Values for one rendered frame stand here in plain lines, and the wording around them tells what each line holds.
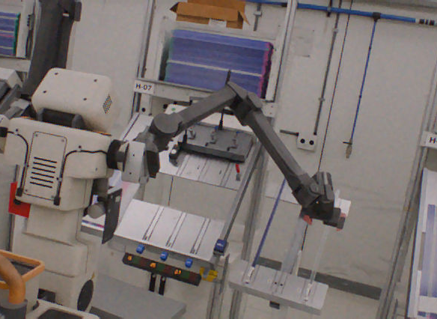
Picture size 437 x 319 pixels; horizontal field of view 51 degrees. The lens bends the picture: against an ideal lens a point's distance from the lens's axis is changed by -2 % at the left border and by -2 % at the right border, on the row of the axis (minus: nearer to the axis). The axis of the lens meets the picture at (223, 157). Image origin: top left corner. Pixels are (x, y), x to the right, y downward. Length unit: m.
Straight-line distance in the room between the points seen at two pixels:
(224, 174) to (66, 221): 0.97
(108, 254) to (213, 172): 0.71
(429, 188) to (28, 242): 1.62
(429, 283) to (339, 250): 1.96
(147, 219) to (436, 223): 1.22
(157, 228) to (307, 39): 2.20
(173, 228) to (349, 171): 2.00
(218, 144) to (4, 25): 1.45
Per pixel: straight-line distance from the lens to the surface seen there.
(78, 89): 1.36
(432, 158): 2.39
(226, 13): 2.69
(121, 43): 4.26
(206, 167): 2.20
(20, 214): 2.50
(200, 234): 1.99
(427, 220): 2.09
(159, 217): 2.07
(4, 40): 2.96
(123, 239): 2.05
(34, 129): 1.35
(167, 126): 1.38
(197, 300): 2.35
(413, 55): 3.72
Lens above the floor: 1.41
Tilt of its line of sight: 8 degrees down
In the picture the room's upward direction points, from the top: 10 degrees clockwise
